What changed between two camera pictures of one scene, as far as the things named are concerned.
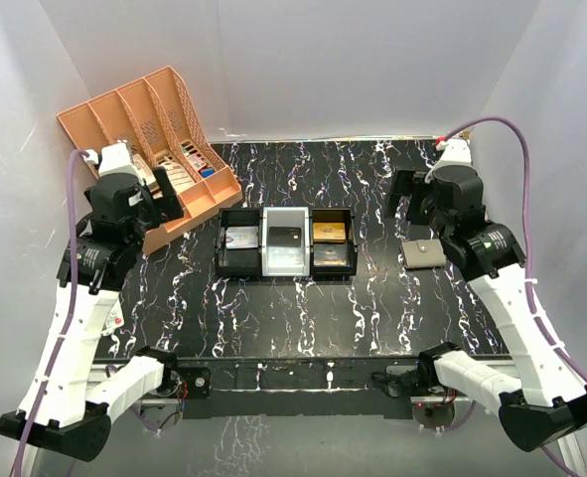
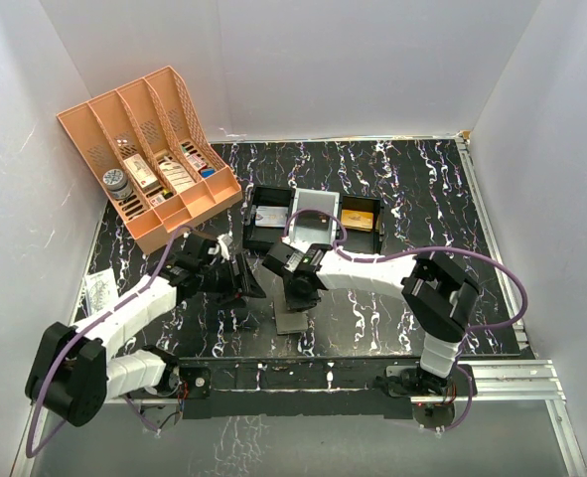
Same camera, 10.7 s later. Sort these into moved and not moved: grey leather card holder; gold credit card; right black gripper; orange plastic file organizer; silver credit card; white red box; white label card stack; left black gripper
Moved: left black gripper; gold credit card; right black gripper; grey leather card holder; silver credit card
Not moved: orange plastic file organizer; white label card stack; white red box
